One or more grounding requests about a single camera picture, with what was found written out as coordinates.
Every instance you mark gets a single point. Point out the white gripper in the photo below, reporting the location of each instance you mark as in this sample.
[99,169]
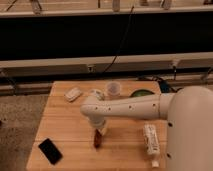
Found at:
[101,128]

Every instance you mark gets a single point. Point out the red pepper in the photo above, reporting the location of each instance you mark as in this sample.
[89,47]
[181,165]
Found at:
[97,139]

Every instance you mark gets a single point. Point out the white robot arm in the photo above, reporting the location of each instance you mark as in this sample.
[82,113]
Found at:
[189,117]

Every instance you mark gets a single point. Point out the white sponge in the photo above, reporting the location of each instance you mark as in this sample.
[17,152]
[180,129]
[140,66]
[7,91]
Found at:
[73,94]

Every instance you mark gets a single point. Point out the wooden cutting board table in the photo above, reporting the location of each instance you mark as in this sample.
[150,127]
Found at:
[122,147]

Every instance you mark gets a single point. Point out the clear plastic cup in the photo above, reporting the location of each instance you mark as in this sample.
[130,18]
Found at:
[113,89]

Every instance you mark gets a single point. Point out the green bowl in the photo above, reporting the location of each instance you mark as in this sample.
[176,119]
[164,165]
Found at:
[141,92]

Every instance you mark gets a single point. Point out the white tube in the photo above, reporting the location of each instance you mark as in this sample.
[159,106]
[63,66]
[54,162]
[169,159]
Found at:
[152,144]

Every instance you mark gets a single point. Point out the black smartphone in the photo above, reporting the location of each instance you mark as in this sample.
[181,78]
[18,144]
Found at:
[50,151]

